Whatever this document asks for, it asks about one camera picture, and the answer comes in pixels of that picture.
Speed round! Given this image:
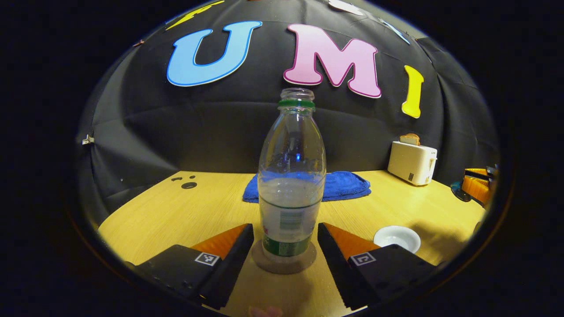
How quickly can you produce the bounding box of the clear plastic water bottle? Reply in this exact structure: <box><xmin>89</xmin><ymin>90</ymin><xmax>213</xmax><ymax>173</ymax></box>
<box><xmin>258</xmin><ymin>88</ymin><xmax>327</xmax><ymax>258</ymax></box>

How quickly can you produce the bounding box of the round brown coaster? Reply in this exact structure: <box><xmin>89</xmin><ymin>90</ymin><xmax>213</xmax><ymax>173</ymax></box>
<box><xmin>251</xmin><ymin>240</ymin><xmax>318</xmax><ymax>275</ymax></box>

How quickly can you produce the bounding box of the white teacup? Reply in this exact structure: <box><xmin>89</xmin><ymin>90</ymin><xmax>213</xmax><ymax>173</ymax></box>
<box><xmin>374</xmin><ymin>225</ymin><xmax>422</xmax><ymax>254</ymax></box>

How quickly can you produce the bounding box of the black backdrop cloth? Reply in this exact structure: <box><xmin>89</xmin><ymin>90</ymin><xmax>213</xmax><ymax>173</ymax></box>
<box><xmin>75</xmin><ymin>0</ymin><xmax>501</xmax><ymax>229</ymax></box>

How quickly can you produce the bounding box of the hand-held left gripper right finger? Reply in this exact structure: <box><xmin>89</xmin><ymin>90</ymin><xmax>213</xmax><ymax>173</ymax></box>
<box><xmin>317</xmin><ymin>222</ymin><xmax>437</xmax><ymax>311</ymax></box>

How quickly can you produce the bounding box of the white toaster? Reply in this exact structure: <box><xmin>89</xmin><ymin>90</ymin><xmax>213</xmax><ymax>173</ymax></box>
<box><xmin>387</xmin><ymin>141</ymin><xmax>438</xmax><ymax>186</ymax></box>

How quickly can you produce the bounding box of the blue towel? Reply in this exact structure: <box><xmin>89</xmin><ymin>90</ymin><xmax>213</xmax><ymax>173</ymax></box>
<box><xmin>242</xmin><ymin>171</ymin><xmax>372</xmax><ymax>203</ymax></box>

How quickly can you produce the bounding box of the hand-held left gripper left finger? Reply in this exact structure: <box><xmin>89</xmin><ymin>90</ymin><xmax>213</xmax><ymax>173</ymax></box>
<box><xmin>126</xmin><ymin>223</ymin><xmax>255</xmax><ymax>310</ymax></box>

